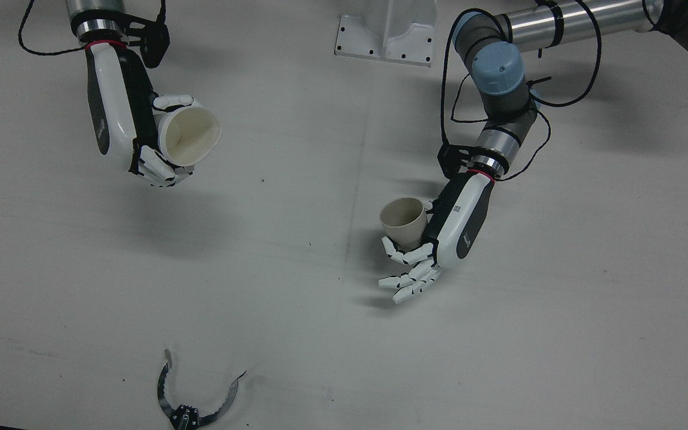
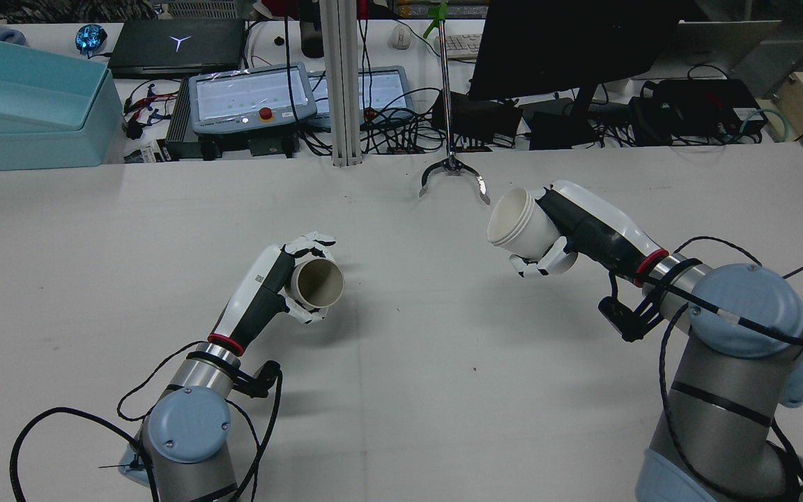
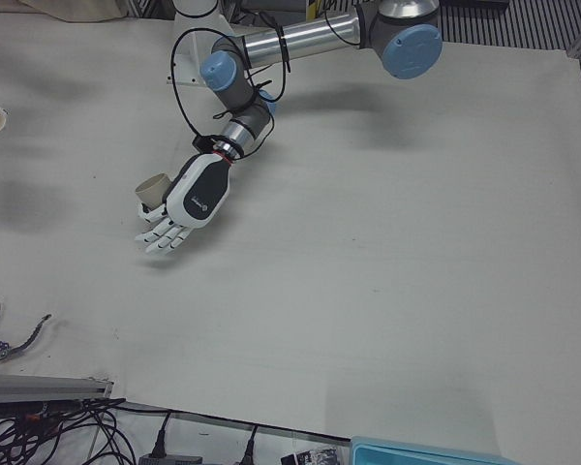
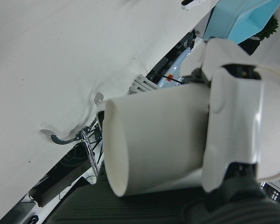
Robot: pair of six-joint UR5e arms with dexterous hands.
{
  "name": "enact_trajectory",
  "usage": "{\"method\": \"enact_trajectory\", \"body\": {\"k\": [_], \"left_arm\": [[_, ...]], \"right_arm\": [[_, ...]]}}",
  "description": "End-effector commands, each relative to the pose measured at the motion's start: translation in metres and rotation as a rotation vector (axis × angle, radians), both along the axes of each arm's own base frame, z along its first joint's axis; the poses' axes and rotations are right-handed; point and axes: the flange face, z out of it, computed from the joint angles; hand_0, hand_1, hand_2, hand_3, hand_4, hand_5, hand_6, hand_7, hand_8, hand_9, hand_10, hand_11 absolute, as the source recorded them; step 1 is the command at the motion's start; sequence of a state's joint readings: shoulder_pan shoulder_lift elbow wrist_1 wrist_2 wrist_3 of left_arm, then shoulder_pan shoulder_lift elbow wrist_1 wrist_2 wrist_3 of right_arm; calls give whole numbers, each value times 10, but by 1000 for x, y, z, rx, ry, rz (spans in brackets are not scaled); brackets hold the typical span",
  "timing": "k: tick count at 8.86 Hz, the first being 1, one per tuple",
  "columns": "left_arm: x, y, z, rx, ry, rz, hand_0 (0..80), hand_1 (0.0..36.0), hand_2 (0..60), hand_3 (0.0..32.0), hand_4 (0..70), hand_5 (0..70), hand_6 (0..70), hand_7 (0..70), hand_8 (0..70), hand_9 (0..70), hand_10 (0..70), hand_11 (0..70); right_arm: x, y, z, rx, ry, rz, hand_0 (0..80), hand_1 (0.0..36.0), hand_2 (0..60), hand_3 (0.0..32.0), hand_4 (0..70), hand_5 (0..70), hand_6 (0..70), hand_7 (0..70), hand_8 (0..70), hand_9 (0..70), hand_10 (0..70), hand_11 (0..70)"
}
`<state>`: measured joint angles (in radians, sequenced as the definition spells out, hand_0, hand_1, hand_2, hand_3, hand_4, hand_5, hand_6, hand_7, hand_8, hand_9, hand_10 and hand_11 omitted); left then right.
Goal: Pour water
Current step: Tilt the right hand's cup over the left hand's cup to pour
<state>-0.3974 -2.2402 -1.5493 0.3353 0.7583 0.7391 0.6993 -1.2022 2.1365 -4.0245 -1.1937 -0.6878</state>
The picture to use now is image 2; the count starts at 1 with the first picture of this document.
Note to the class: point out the black ribbed device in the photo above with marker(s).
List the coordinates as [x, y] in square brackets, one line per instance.
[180, 129]

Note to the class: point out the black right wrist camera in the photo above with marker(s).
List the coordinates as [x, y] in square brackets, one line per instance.
[626, 319]

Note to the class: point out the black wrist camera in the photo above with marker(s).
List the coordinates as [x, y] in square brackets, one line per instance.
[262, 380]
[626, 319]

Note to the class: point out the black power brick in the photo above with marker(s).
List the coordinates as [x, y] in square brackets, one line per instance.
[478, 115]

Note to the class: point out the white computer mouse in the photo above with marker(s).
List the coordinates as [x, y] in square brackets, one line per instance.
[401, 36]

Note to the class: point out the light blue plastic bin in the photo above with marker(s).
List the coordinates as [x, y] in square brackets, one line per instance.
[25, 111]

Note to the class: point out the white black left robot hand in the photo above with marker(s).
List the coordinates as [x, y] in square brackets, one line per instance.
[255, 307]

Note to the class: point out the metal reacher grabber tool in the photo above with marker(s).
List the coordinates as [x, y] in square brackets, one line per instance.
[447, 104]

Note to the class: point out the black laptop with Y logo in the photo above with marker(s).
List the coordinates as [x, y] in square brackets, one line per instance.
[178, 49]

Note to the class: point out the white paper cup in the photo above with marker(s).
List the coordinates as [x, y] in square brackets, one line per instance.
[516, 219]

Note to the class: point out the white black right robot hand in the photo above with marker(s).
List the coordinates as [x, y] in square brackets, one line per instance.
[603, 230]

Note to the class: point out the teach pendant with red button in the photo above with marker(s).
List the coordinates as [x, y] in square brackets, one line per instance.
[251, 97]

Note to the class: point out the black adapter with orange sockets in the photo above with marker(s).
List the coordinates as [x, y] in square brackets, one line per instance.
[412, 149]
[477, 148]

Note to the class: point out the black Huawei monitor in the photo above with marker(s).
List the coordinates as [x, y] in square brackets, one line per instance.
[569, 42]

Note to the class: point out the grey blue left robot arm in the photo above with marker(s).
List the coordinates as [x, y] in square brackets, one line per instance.
[189, 425]

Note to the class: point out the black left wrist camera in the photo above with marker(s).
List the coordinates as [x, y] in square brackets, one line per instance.
[262, 380]

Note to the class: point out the teach pendant behind post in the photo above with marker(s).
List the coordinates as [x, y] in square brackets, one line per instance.
[387, 90]

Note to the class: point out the paper cup with brownish inside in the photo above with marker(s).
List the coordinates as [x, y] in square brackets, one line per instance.
[318, 282]

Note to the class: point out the blue gaming mouse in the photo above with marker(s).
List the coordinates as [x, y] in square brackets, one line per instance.
[90, 38]

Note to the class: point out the aluminium profile post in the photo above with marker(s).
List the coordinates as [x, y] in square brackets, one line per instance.
[342, 84]

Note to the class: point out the black bottle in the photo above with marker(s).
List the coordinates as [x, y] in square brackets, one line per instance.
[311, 31]

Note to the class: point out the black monitor stand pole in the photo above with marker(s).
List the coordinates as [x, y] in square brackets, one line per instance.
[586, 108]

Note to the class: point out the white keyboard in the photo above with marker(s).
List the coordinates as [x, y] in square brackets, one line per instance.
[468, 45]

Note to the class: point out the black power adapter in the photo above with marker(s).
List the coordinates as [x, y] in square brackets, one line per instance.
[562, 129]

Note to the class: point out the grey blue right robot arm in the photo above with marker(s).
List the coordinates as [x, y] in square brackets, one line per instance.
[729, 376]

